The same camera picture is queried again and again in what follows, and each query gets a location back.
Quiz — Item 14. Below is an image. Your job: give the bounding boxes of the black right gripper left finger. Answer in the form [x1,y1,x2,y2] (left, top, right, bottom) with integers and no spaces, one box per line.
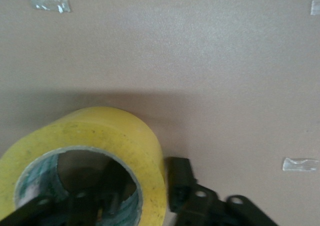
[0,160,141,226]

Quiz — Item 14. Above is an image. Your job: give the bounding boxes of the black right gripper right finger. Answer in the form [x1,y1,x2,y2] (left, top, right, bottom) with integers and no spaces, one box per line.
[165,157,276,226]

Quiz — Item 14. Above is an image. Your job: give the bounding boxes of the yellow tape roll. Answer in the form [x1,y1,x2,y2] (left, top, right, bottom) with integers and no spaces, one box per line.
[0,106,168,226]

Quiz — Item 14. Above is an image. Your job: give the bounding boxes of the clear tape piece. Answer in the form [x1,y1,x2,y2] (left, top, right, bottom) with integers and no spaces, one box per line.
[282,157,320,173]
[310,0,320,15]
[29,0,71,13]

